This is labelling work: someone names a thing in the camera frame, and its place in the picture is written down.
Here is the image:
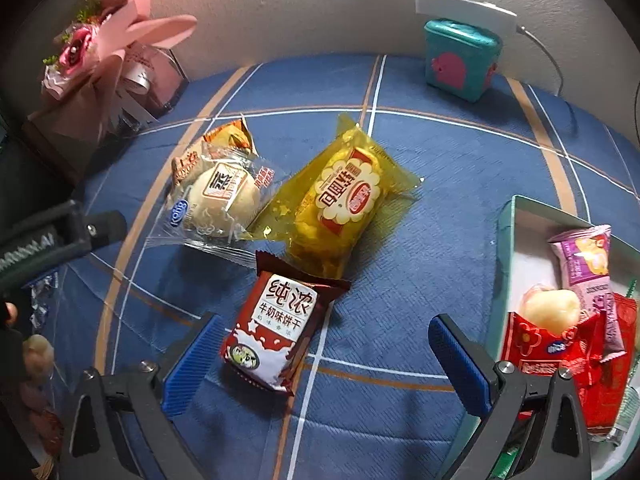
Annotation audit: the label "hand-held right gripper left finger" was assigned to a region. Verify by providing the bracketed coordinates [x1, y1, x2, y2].
[57, 312, 223, 480]

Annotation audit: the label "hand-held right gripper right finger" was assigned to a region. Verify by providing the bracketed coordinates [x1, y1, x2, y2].
[427, 313, 595, 480]

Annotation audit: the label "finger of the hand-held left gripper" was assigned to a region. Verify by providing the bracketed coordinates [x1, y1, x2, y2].
[75, 211, 127, 250]

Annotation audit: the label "red striped snack packet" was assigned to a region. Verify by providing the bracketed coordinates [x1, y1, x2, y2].
[506, 310, 608, 401]

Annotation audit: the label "brown milk biscuit packet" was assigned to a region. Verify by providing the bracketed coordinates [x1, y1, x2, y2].
[220, 250, 351, 396]

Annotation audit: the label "white box with teal rim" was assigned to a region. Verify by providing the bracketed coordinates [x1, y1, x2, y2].
[482, 195, 640, 480]

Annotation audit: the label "purple snack packet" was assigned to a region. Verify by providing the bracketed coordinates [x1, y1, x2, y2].
[547, 224, 626, 361]

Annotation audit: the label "clear plastic wrappers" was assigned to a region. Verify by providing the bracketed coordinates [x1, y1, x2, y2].
[27, 270, 63, 331]

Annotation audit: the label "blue checked bedsheet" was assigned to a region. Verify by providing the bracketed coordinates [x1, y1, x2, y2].
[50, 52, 640, 480]

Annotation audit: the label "pale round bun packet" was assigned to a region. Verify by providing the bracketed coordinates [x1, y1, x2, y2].
[520, 284, 583, 336]

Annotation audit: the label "pale round object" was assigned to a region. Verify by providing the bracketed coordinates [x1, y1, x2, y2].
[21, 334, 56, 381]

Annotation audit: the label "clear steamed bun packet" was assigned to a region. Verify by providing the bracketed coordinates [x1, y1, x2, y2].
[149, 142, 291, 266]

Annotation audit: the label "orange bun packet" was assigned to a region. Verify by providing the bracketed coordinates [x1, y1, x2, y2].
[171, 116, 258, 186]

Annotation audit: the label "pink gift box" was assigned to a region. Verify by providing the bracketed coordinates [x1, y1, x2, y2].
[117, 42, 190, 121]

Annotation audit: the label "pink flower bouquet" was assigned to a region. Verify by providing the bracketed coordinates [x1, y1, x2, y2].
[40, 0, 198, 126]

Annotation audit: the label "yellow cake packet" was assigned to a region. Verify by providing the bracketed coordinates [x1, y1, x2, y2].
[247, 112, 426, 281]

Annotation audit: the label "teal tin box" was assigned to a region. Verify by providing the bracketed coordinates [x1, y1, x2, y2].
[424, 17, 503, 103]

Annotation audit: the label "white power strip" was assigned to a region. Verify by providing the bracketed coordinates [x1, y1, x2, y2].
[415, 0, 521, 33]

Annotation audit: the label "white cable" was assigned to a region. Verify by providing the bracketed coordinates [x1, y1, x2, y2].
[517, 25, 566, 96]

